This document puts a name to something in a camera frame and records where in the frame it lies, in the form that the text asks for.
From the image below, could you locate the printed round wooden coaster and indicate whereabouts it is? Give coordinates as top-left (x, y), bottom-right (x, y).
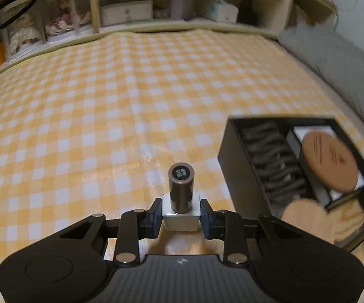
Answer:
top-left (300, 132), bottom-right (359, 194)

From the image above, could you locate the nail polish bottle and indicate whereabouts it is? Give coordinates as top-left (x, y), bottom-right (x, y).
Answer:
top-left (161, 163), bottom-right (201, 232)

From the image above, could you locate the clear doll display case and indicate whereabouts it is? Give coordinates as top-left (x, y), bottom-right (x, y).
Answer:
top-left (41, 0), bottom-right (94, 43)

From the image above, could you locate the grey pillow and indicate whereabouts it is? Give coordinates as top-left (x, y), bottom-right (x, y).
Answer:
top-left (278, 25), bottom-right (364, 133)

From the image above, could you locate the yellow checked blanket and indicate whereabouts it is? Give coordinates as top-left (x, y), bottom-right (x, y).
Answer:
top-left (0, 27), bottom-right (364, 303)

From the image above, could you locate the black spiral hair tie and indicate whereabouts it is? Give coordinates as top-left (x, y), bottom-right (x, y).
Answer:
top-left (240, 123), bottom-right (309, 209)

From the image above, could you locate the clear bin with white items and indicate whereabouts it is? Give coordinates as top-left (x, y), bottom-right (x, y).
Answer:
top-left (0, 0), bottom-right (47, 60)

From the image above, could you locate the plain round wooden disc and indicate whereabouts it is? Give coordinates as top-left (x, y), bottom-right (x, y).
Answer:
top-left (280, 196), bottom-right (337, 243)

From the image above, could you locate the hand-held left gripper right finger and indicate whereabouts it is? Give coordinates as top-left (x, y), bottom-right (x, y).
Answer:
top-left (200, 199), bottom-right (298, 264)

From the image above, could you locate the patterned scrunchie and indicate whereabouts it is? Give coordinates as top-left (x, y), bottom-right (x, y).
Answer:
top-left (153, 6), bottom-right (173, 19)

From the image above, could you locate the white tissue box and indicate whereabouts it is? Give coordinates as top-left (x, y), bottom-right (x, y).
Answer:
top-left (201, 0), bottom-right (239, 23)

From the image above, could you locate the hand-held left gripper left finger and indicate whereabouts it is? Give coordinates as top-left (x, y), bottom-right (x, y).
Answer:
top-left (59, 198), bottom-right (163, 264)

